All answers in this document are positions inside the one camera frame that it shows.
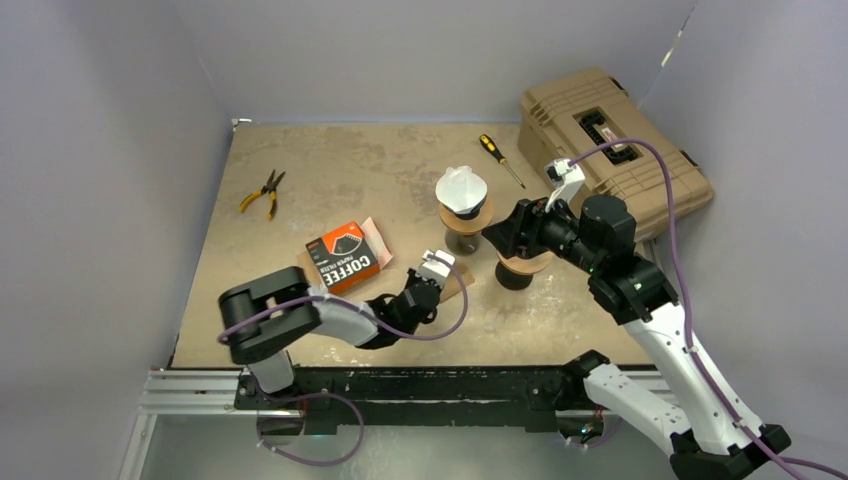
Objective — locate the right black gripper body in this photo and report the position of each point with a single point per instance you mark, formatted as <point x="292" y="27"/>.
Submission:
<point x="555" y="231"/>

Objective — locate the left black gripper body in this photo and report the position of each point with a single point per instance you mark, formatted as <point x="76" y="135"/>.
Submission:
<point x="412" y="278"/>

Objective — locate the red black coffee carafe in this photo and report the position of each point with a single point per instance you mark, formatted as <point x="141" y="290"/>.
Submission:
<point x="511" y="280"/>

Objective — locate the blue glass dripper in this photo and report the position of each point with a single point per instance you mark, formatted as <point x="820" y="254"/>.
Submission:
<point x="469" y="212"/>

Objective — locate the grey glass carafe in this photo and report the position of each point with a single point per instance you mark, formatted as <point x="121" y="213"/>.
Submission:
<point x="461" y="244"/>

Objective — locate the white paper coffee filter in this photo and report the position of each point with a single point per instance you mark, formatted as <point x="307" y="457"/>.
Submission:
<point x="459" y="187"/>

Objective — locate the orange coffee filter box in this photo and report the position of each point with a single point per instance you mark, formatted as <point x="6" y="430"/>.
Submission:
<point x="343" y="258"/>

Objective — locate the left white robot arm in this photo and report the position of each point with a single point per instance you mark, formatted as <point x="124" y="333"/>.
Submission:
<point x="262" y="318"/>

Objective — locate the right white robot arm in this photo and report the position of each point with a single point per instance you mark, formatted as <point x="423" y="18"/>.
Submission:
<point x="708" y="432"/>

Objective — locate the yellow black screwdriver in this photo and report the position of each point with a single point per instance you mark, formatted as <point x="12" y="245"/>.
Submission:
<point x="489" y="145"/>

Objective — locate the tan plastic tool case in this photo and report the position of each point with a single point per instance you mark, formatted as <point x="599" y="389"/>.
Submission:
<point x="568" y="116"/>

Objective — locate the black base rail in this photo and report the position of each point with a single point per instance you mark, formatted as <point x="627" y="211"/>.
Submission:
<point x="539" y="399"/>

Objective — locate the yellow handled pliers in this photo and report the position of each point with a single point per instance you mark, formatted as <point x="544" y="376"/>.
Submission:
<point x="268" y="189"/>

